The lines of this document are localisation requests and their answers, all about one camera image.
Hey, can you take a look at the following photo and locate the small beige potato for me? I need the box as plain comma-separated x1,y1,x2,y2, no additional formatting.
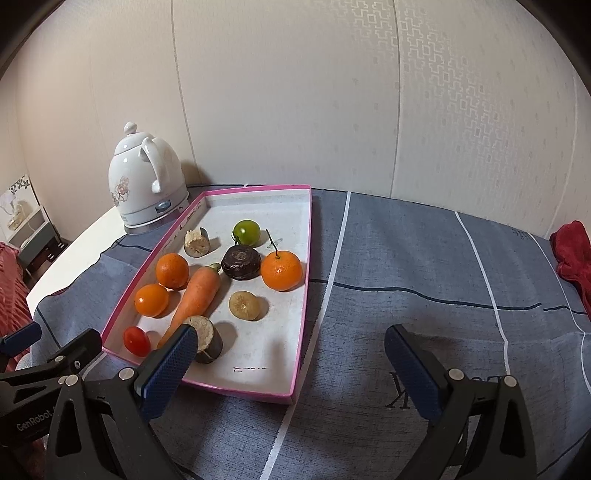
229,291,259,319

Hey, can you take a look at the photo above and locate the white floral electric kettle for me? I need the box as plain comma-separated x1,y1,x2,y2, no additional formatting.
108,121,190,234

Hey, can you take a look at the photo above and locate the white floral picture frame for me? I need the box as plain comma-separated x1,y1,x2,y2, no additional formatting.
0,174,38,232

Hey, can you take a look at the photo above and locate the orange with stem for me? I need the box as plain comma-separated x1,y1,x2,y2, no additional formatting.
261,229,304,292

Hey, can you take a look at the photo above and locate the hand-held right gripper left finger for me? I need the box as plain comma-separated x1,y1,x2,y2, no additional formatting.
46,324,199,480

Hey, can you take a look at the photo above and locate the glossy orange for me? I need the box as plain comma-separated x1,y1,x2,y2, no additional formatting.
134,283,170,318

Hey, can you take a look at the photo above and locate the pink rimmed white tray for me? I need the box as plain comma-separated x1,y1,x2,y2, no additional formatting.
100,184,312,405

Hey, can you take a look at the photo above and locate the small dark-skinned yam piece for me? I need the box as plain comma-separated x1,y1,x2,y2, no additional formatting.
184,227,211,258

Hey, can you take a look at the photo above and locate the matte orange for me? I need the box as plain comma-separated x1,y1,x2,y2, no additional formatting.
156,253,190,290

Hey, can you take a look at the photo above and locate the red towel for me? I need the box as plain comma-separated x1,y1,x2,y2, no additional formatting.
549,220,591,321

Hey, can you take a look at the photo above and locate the grey white bedside cabinet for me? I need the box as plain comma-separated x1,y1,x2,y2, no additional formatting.
9,205,70,278

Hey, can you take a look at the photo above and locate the dark purple beetroot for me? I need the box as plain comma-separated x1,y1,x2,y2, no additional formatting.
221,245,262,281

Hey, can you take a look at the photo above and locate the carrot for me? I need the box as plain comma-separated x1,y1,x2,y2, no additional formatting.
157,263,222,349

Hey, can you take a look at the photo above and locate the red bedding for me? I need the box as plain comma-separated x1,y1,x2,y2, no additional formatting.
0,242,35,370

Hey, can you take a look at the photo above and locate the grey blue striped tablecloth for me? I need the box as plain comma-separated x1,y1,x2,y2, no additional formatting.
30,187,591,480

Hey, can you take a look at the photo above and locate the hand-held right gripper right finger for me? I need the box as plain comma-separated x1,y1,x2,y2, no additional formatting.
385,324,536,480

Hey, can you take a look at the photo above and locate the red tomato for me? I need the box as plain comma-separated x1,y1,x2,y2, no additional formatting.
124,326,151,356

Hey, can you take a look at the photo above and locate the green tomato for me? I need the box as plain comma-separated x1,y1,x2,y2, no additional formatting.
232,220,260,246

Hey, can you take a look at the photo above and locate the large dark-skinned yam piece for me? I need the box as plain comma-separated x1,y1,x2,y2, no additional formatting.
182,315,223,364

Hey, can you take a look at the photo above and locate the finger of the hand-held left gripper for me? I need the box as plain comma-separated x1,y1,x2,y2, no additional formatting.
0,322,42,357
0,329,103,403

